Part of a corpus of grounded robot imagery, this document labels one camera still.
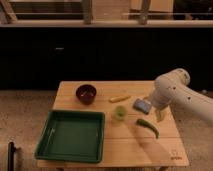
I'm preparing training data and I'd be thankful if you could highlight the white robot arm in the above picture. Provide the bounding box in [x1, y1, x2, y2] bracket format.
[149, 68, 213, 125]

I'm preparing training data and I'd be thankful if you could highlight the dark purple bowl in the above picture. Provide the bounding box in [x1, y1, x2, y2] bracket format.
[76, 84, 97, 105]

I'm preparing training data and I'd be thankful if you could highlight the blue sponge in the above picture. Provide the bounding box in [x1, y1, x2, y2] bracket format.
[133, 99, 151, 114]

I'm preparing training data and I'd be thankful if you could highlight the small green cup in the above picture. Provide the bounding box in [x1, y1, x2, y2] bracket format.
[114, 106, 127, 121]

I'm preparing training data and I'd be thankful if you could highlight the green plastic tray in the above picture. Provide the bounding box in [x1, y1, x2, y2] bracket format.
[35, 110, 105, 163]

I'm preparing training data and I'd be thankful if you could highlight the black post at floor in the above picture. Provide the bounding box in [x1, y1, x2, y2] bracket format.
[7, 142, 16, 171]

